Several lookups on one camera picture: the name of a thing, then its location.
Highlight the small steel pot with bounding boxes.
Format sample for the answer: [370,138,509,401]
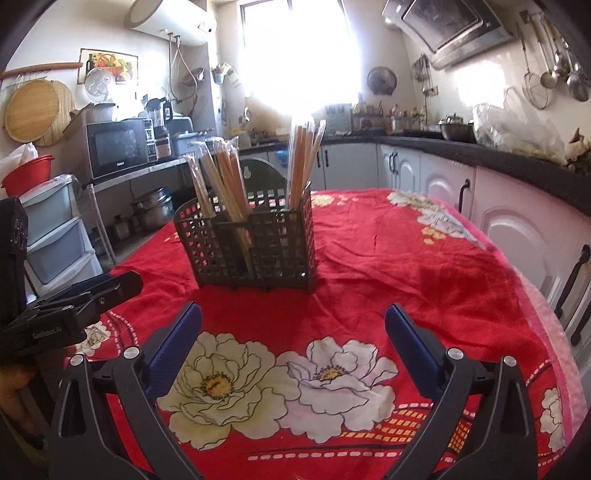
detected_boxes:
[108,215,132,241]

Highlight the small black wall fan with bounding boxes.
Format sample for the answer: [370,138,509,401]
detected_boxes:
[367,66,398,95]

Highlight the round bamboo board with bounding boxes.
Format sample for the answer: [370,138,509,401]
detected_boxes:
[4,79,61,143]

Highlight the black kitchen countertop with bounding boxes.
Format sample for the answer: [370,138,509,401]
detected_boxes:
[238,131,591,215]

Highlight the hanging metal ladles set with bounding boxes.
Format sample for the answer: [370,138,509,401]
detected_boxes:
[516,23,554,110]

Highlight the white water heater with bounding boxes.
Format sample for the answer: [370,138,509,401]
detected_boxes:
[124,0,218,47]

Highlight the steel slotted spoon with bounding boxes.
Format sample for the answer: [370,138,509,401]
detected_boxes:
[554,23,591,102]

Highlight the fruit wall picture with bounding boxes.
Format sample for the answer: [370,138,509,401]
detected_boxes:
[78,48,139,85]

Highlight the grey plastic utensil basket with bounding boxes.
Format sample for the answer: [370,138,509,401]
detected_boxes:
[174,157,317,294]

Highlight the red plastic basin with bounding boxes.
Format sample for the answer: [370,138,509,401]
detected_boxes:
[0,154,55,197]

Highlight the white plastic bag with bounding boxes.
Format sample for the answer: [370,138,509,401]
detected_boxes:
[0,143,38,169]

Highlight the clear plastic bag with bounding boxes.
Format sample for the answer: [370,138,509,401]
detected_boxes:
[472,88,566,162]

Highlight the black steel range hood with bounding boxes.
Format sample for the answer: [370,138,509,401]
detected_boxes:
[382,0,515,70]

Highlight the pile of chopsticks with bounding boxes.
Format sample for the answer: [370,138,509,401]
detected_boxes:
[187,117,326,278]

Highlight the metal shelf table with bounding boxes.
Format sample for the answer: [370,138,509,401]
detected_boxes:
[81,157,199,266]

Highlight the round woven tray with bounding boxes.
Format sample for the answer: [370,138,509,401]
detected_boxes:
[34,79,75,147]

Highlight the red floral blanket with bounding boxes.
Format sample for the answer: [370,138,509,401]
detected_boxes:
[65,187,580,480]

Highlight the wooden rolling pin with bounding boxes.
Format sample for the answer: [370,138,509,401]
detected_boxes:
[0,62,84,80]

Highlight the kitchen window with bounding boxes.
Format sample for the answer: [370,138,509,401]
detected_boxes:
[240,0,363,112]

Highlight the teal cutlery rack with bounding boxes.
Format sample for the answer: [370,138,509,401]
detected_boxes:
[325,104,352,134]

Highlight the steel ladle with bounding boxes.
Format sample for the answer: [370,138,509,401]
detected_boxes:
[545,18,571,79]
[531,16,559,88]

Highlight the lidded steel pot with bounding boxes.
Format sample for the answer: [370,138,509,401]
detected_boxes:
[438,112,476,143]

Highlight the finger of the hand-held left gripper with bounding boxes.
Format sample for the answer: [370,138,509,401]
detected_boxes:
[28,271,143,325]

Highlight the grey plastic drawer unit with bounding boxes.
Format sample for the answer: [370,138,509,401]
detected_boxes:
[18,174,105,296]

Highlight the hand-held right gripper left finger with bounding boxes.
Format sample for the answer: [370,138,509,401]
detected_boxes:
[48,301,204,480]

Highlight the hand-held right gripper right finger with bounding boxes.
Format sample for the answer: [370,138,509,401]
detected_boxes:
[385,302,539,480]

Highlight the stacked steel pots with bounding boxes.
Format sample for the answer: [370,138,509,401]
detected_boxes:
[130,186,174,232]

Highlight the person's left hand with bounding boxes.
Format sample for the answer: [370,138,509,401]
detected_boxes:
[0,367,37,411]

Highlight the dried brown roots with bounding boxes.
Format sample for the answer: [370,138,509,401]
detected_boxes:
[564,127,591,175]

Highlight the black blender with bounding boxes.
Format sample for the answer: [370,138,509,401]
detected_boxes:
[143,96,174,139]

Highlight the white round plastic cover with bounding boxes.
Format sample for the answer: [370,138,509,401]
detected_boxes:
[84,68,116,103]

